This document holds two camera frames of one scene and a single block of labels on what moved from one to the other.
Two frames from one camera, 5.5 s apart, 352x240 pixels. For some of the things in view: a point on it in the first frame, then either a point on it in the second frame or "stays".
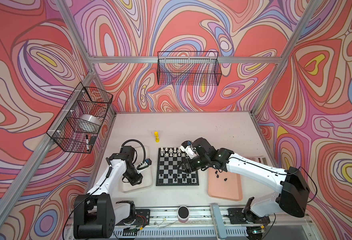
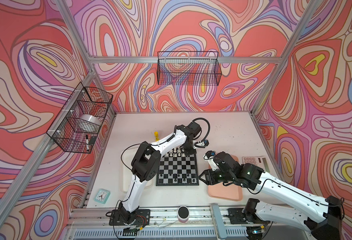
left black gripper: x=135 y=180 to x=189 y=153
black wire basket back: x=189 y=68 stays
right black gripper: x=187 y=165 to x=209 y=178
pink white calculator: x=260 y=159 stays
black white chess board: x=168 y=174 stays
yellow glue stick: x=157 y=139 stays
